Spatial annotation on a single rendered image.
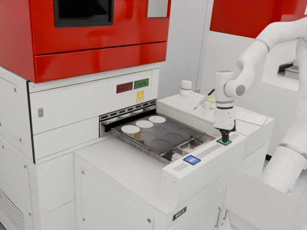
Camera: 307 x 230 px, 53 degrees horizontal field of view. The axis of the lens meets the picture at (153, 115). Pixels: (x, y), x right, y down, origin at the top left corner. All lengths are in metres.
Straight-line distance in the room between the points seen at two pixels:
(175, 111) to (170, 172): 0.69
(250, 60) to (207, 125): 0.47
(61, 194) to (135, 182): 0.48
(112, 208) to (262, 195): 0.69
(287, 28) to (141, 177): 0.94
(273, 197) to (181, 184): 0.33
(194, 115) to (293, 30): 0.66
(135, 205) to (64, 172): 0.47
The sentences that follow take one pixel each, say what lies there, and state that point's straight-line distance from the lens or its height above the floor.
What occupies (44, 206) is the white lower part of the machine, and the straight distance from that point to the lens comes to 1.68.
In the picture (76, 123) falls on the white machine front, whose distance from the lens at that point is 1.55.
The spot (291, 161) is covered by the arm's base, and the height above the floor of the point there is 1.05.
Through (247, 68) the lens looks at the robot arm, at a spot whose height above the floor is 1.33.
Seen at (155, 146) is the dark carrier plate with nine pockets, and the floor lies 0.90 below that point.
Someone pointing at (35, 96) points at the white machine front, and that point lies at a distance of 1.39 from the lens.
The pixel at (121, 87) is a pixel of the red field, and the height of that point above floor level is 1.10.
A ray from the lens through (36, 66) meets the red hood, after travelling 1.30.
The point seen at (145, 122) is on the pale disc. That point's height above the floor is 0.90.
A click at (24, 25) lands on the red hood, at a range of 1.31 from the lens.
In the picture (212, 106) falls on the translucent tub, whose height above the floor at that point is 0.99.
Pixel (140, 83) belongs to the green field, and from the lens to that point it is 1.76.
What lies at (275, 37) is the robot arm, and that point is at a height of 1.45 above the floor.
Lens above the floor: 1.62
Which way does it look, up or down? 23 degrees down
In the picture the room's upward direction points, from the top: 5 degrees clockwise
